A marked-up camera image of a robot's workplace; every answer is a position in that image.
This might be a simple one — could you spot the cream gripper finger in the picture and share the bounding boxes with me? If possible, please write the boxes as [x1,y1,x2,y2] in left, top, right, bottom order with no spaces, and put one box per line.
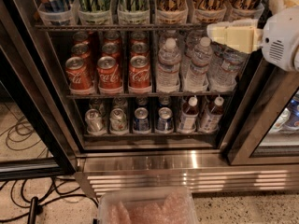
[269,0,299,15]
[206,19,263,54]

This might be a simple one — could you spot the wire shelf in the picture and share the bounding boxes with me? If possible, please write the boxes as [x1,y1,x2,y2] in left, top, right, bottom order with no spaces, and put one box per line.
[35,23,207,32]
[66,91,234,99]

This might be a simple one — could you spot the front right water bottle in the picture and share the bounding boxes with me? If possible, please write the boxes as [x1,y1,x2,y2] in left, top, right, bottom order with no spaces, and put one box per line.
[210,43,248,87]

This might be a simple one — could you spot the closed right fridge door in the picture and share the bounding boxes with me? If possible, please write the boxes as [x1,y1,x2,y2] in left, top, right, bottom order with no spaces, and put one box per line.
[227,59,299,165]

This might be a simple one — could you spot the stainless fridge bottom grille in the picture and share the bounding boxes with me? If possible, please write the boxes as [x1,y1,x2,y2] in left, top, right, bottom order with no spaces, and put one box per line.
[74,150,299,197]

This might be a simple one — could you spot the middle wire shelf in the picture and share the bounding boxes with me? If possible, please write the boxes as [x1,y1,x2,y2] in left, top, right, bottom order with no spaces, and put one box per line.
[66,91,234,99]

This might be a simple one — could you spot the front right Coca-Cola can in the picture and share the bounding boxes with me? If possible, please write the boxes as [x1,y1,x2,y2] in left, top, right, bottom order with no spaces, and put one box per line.
[129,56,150,89]

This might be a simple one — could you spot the clear plastic bin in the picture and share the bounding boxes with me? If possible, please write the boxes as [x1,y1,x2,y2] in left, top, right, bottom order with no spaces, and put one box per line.
[98,187,199,224]

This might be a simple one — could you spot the black floor cables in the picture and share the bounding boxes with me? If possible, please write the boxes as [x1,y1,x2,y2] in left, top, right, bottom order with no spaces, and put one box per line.
[0,109,99,224]

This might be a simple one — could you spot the front middle water bottle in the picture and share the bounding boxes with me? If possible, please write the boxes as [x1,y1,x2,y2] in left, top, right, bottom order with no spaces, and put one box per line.
[186,36,213,92]

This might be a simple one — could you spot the brown tea bottle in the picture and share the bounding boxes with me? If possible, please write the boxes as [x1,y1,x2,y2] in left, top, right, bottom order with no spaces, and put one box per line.
[178,96,199,131]
[200,96,224,133]

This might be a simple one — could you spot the silver can left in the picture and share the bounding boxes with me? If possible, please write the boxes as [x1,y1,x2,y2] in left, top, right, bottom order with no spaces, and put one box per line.
[85,109,104,132]

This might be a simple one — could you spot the blue pepsi can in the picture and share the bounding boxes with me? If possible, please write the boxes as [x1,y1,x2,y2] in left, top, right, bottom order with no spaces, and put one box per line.
[156,107,173,132]
[134,107,150,132]

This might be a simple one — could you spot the front middle Coca-Cola can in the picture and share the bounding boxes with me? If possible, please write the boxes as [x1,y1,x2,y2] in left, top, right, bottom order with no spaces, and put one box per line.
[97,56,121,89]

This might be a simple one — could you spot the open glass fridge door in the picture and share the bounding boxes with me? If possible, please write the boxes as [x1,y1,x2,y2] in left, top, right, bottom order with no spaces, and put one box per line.
[0,0,77,181]

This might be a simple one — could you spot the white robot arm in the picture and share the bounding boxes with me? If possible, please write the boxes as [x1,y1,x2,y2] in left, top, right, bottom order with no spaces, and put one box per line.
[207,0,299,72]

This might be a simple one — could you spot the blue Pepsi can right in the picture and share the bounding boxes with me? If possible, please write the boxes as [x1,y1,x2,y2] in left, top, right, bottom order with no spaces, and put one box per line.
[156,107,173,132]

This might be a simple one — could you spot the brown tea bottle left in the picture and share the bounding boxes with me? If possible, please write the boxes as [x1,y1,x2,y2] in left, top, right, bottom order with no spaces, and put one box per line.
[178,96,199,131]

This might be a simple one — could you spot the blue Pepsi can left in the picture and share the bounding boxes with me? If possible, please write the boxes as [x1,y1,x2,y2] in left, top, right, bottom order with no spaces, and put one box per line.
[134,107,150,132]

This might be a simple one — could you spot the front left water bottle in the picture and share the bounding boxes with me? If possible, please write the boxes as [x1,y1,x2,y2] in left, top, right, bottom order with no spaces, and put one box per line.
[157,38,181,88]

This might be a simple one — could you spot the brown tea bottle right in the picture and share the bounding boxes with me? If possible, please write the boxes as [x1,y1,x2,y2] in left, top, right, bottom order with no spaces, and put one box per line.
[200,96,224,133]

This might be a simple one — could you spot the top wire shelf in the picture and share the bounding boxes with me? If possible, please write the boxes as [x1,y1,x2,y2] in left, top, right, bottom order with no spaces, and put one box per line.
[35,23,207,32]

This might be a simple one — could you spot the water bottle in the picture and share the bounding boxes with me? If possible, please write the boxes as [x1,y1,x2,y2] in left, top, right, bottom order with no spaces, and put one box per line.
[210,43,248,87]
[157,38,181,88]
[186,36,213,92]

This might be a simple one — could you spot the coca-cola can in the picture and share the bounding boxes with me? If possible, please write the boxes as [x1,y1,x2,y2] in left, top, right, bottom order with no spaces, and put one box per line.
[97,56,121,89]
[65,56,93,90]
[129,56,150,89]

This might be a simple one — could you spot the silver can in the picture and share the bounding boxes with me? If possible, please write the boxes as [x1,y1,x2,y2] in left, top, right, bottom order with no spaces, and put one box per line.
[85,109,104,132]
[109,108,127,132]

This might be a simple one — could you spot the front left Coca-Cola can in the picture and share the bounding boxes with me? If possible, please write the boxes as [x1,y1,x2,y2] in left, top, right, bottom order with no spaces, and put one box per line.
[65,56,93,90]

